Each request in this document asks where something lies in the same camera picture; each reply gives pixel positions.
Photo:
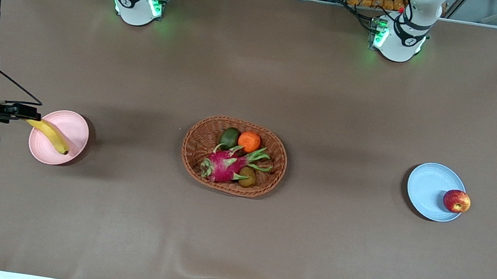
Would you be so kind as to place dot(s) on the red yellow apple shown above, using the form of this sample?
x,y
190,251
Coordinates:
x,y
456,201

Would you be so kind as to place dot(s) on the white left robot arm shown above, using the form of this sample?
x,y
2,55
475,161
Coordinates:
x,y
398,46

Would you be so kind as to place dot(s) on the dark green avocado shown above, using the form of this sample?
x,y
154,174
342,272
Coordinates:
x,y
229,137

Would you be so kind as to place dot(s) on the pink dragon fruit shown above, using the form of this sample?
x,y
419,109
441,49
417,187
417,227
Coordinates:
x,y
222,165

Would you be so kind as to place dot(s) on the brown kiwi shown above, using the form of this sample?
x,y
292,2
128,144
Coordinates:
x,y
247,177

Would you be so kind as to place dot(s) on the light blue plate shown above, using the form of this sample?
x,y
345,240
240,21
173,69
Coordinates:
x,y
428,188

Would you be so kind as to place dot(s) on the brown wicker basket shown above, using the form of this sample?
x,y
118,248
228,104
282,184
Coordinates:
x,y
195,151

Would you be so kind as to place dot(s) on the pink plate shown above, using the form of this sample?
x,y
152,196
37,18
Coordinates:
x,y
72,130

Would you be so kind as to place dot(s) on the orange fruit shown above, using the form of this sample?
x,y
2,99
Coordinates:
x,y
249,141

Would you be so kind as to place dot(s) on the brown table cloth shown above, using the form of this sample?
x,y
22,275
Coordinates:
x,y
233,240

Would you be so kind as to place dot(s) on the yellow banana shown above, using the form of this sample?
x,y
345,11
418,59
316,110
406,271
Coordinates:
x,y
52,134

